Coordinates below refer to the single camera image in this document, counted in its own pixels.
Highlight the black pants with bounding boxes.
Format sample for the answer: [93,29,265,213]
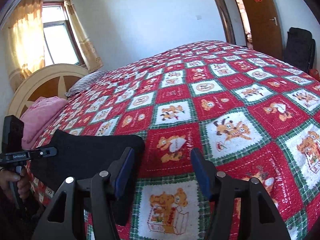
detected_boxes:
[30,129,145,226]

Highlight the person's left hand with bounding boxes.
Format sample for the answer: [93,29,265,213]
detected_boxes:
[0,167,30,202]

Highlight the folded pink blanket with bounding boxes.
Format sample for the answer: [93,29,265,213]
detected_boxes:
[20,96,67,150]

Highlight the cream wooden headboard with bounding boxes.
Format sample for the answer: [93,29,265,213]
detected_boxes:
[7,63,89,118]

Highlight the grey striped pillow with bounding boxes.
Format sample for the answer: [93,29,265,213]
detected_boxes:
[65,71,106,98]

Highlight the beige patterned left curtain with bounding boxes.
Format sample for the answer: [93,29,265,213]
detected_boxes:
[3,0,45,91]

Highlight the beige patterned curtain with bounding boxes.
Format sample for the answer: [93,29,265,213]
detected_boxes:
[63,0,104,73]
[3,0,45,91]

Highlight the red patchwork bear quilt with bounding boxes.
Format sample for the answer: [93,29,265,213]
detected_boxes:
[35,41,319,239]

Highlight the beige patterned right curtain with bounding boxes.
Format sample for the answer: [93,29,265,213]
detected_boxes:
[63,0,104,73]

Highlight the brown wooden door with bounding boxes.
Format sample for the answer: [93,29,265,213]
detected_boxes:
[243,0,283,60]

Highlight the window with brown frame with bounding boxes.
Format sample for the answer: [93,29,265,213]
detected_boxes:
[42,2,84,66]

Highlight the black bag by wall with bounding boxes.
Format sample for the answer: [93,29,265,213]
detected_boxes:
[283,27,316,73]

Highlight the silver door handle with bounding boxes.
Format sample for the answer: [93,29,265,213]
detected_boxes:
[270,17,278,26]

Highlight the brown door frame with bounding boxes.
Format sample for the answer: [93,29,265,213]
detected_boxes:
[215,0,253,48]

